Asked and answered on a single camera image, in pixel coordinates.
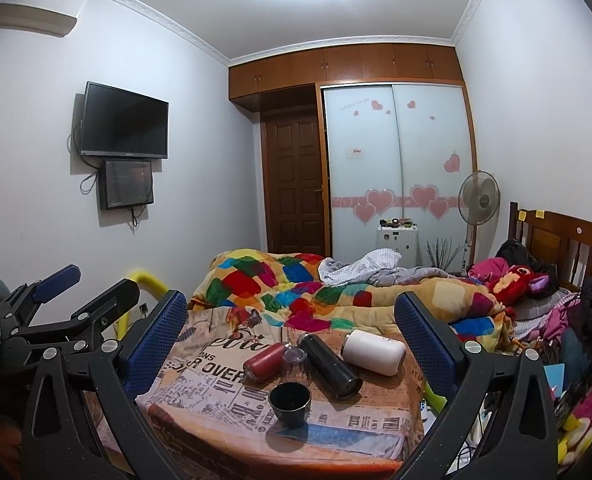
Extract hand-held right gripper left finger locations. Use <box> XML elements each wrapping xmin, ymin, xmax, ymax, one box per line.
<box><xmin>20</xmin><ymin>290</ymin><xmax>189</xmax><ymax>480</ymax></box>

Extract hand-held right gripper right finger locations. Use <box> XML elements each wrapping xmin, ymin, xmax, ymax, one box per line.
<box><xmin>390</xmin><ymin>291</ymin><xmax>562</xmax><ymax>480</ymax></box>

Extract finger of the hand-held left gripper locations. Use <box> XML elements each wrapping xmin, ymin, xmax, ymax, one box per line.
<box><xmin>0</xmin><ymin>277</ymin><xmax>141</xmax><ymax>365</ymax></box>
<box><xmin>0</xmin><ymin>264</ymin><xmax>82</xmax><ymax>332</ymax></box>

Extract black thermos cup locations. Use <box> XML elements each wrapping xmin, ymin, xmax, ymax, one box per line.
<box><xmin>297</xmin><ymin>332</ymin><xmax>363</xmax><ymax>401</ymax></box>

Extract white thermos cup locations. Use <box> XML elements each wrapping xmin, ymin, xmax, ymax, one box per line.
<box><xmin>342</xmin><ymin>330</ymin><xmax>407</xmax><ymax>376</ymax></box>

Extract red thermos cup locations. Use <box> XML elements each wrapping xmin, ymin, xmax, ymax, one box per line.
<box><xmin>242</xmin><ymin>342</ymin><xmax>285</xmax><ymax>380</ymax></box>

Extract small black cup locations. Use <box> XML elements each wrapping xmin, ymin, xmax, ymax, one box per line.
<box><xmin>268</xmin><ymin>381</ymin><xmax>312</xmax><ymax>430</ymax></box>

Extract yellow foam tube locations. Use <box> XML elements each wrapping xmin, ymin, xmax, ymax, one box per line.
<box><xmin>110</xmin><ymin>269</ymin><xmax>170</xmax><ymax>352</ymax></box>

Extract newspaper print tablecloth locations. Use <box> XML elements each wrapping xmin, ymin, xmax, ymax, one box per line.
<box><xmin>83</xmin><ymin>305</ymin><xmax>427</xmax><ymax>480</ymax></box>

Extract dried twig bundle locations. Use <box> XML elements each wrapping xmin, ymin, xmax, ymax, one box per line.
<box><xmin>425</xmin><ymin>239</ymin><xmax>463</xmax><ymax>269</ymax></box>

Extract pink cloth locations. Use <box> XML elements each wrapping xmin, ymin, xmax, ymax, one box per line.
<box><xmin>468</xmin><ymin>257</ymin><xmax>510</xmax><ymax>287</ymax></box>

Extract grey checked cloth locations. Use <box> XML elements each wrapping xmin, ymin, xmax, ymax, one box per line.
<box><xmin>318</xmin><ymin>248</ymin><xmax>445</xmax><ymax>289</ymax></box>

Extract small white cabinet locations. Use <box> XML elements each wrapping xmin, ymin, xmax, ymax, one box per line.
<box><xmin>376</xmin><ymin>225</ymin><xmax>420</xmax><ymax>267</ymax></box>

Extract red plush toy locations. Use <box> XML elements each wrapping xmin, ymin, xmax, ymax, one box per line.
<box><xmin>485</xmin><ymin>262</ymin><xmax>558</xmax><ymax>307</ymax></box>

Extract black bag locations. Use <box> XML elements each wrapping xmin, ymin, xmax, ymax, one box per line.
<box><xmin>496</xmin><ymin>239</ymin><xmax>528</xmax><ymax>267</ymax></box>

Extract colourful patchwork blanket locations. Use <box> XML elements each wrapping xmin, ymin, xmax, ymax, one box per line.
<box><xmin>188</xmin><ymin>248</ymin><xmax>518</xmax><ymax>357</ymax></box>

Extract blue folder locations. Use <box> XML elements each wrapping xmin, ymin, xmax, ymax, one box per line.
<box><xmin>543</xmin><ymin>362</ymin><xmax>568</xmax><ymax>397</ymax></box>

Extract standing electric fan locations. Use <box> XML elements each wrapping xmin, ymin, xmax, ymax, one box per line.
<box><xmin>457</xmin><ymin>170</ymin><xmax>501</xmax><ymax>272</ymax></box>

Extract wooden bed headboard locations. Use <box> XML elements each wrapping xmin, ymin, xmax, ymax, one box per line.
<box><xmin>508</xmin><ymin>201</ymin><xmax>592</xmax><ymax>292</ymax></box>

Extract yellow plush toy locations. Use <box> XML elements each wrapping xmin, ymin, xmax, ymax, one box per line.
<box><xmin>557</xmin><ymin>402</ymin><xmax>592</xmax><ymax>467</ymax></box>

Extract wardrobe with heart stickers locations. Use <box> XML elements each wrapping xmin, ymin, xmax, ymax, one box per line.
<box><xmin>318</xmin><ymin>81</ymin><xmax>478</xmax><ymax>272</ymax></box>

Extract brown wooden door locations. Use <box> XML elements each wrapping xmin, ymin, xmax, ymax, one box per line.
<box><xmin>261</xmin><ymin>110</ymin><xmax>327</xmax><ymax>257</ymax></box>

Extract white air conditioner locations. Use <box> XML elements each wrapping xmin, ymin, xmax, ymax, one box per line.
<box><xmin>0</xmin><ymin>0</ymin><xmax>93</xmax><ymax>39</ymax></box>

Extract wooden overhead cabinets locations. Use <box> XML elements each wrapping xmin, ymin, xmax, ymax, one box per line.
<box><xmin>228</xmin><ymin>42</ymin><xmax>465</xmax><ymax>111</ymax></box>

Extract black monitor cable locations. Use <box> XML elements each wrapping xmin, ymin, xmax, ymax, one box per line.
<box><xmin>80</xmin><ymin>169</ymin><xmax>102</xmax><ymax>196</ymax></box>

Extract small black wall monitor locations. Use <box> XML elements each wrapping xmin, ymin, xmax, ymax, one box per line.
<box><xmin>100</xmin><ymin>159</ymin><xmax>155</xmax><ymax>211</ymax></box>

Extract black television cable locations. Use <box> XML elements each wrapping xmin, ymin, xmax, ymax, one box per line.
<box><xmin>66</xmin><ymin>119</ymin><xmax>84</xmax><ymax>157</ymax></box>

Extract wall-mounted black television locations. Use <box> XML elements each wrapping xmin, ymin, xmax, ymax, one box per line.
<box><xmin>79</xmin><ymin>81</ymin><xmax>170</xmax><ymax>160</ymax></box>

